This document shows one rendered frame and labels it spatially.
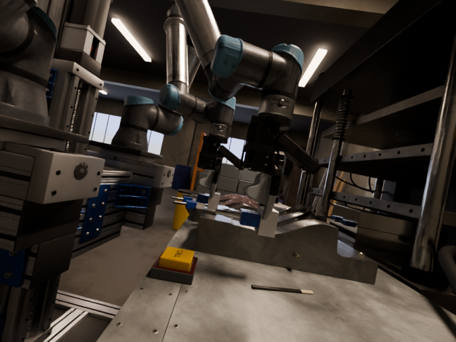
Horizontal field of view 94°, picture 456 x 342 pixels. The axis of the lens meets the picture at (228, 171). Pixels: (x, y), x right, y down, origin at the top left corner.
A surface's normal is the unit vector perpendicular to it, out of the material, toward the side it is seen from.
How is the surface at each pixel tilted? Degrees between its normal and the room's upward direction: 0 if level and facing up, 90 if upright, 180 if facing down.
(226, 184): 90
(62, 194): 90
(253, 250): 90
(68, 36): 90
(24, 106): 72
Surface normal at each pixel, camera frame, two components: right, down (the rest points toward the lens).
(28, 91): 0.97, -0.11
